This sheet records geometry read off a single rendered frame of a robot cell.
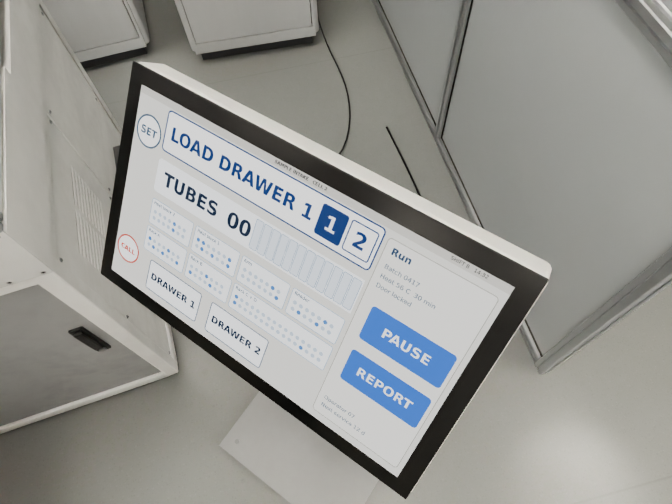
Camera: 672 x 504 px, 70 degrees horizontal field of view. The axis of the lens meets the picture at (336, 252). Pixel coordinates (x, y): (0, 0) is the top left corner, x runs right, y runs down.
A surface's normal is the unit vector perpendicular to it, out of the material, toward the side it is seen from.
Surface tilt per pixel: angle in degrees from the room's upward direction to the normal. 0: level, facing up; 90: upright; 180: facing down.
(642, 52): 90
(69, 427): 0
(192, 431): 0
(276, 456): 3
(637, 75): 90
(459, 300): 50
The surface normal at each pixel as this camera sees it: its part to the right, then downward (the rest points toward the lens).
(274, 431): -0.07, -0.44
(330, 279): -0.46, 0.25
